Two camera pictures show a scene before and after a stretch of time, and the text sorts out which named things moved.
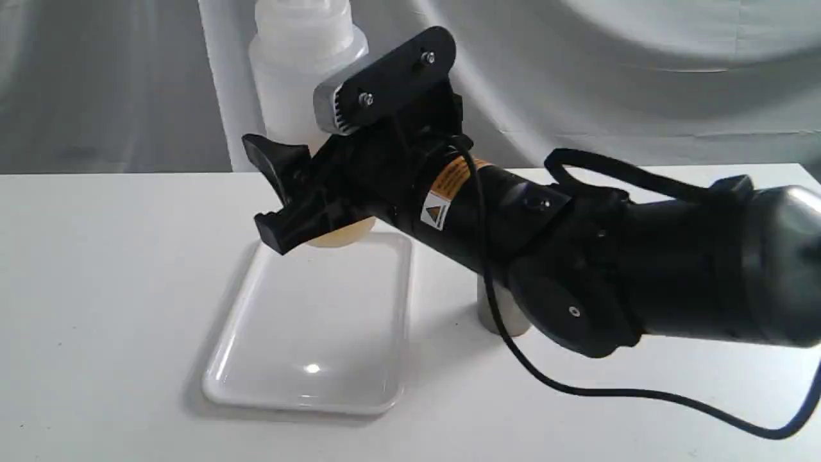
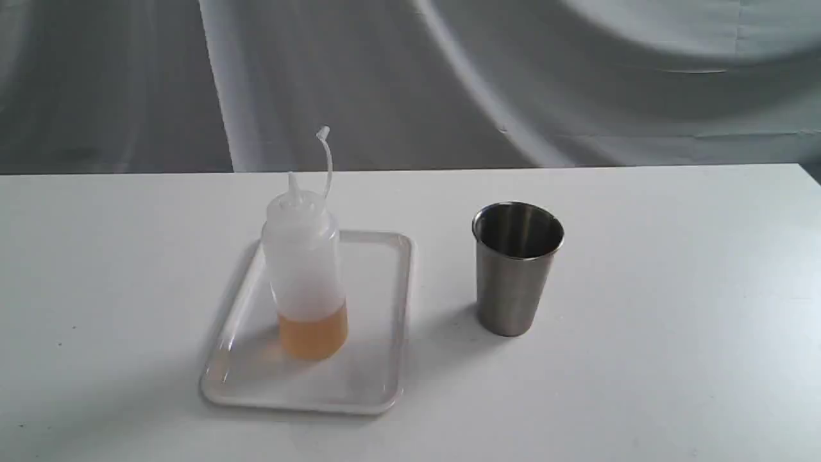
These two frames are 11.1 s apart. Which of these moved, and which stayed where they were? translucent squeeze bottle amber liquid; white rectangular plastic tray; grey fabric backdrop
Moved: translucent squeeze bottle amber liquid
Stayed: white rectangular plastic tray; grey fabric backdrop
